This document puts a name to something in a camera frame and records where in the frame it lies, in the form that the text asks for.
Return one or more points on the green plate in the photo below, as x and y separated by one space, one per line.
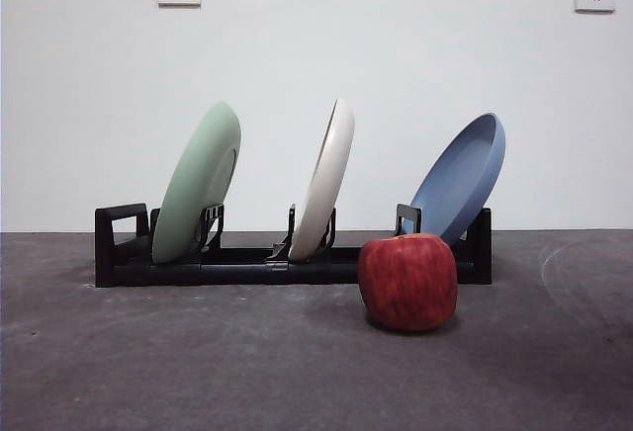
198 179

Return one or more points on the red apple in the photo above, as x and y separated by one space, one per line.
408 283

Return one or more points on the cream white plate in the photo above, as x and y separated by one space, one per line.
326 189

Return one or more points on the black plate rack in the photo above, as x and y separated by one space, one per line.
237 273

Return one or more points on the blue plate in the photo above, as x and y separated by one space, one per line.
460 179

